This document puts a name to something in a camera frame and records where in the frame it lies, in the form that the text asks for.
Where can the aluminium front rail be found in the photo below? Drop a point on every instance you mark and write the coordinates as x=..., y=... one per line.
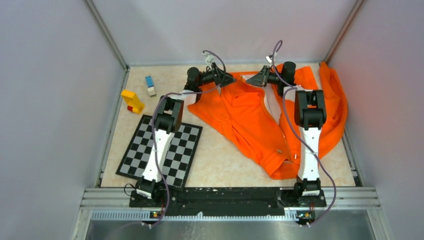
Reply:
x=114, y=204

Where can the orange fleece jacket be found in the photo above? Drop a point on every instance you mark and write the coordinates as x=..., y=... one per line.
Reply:
x=238, y=112

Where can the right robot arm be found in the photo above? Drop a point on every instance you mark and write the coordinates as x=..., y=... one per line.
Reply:
x=309, y=116

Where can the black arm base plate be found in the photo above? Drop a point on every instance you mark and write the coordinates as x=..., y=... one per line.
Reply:
x=273, y=196

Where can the blue and white block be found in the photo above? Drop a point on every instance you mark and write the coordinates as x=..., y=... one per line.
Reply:
x=150, y=86

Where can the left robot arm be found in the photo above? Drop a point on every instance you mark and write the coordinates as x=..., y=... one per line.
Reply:
x=167, y=119

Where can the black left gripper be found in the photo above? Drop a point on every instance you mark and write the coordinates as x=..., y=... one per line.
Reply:
x=222, y=78

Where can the yellow toy block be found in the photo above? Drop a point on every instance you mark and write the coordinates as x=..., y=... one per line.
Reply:
x=134, y=104

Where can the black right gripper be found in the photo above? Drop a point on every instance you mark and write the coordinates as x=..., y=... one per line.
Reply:
x=261, y=78

